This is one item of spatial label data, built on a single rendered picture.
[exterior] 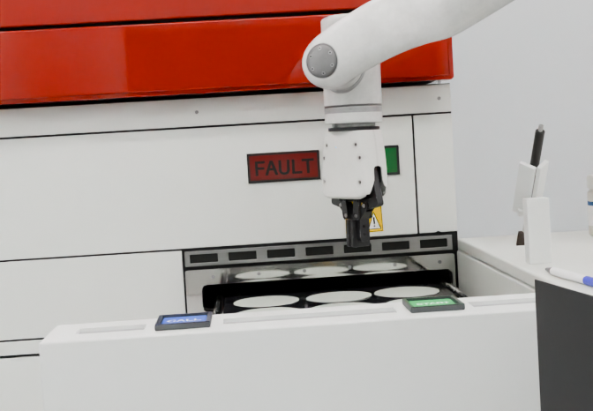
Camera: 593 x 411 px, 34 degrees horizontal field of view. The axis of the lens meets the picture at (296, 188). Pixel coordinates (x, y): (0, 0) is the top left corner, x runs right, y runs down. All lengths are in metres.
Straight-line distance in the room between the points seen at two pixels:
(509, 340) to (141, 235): 0.76
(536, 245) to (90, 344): 0.60
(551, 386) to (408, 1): 0.63
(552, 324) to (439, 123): 0.80
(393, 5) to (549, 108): 1.93
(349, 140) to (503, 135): 1.82
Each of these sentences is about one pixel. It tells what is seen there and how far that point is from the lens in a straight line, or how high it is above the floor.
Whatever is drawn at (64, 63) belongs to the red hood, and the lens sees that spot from 1.56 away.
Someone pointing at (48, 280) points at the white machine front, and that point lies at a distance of 1.63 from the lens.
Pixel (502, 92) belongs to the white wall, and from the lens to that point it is 3.18.
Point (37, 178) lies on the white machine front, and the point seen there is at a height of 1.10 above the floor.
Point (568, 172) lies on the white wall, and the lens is 3.24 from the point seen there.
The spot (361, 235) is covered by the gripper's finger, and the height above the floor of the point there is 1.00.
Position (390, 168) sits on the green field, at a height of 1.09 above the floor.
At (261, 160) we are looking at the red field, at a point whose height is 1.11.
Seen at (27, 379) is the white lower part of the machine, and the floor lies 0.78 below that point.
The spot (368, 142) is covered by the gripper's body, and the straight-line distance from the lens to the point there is 1.38.
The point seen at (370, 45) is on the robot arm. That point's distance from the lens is 1.30.
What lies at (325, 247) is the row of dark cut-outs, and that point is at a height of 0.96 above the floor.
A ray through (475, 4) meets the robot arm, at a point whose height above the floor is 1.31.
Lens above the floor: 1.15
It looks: 3 degrees down
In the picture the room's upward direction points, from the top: 3 degrees counter-clockwise
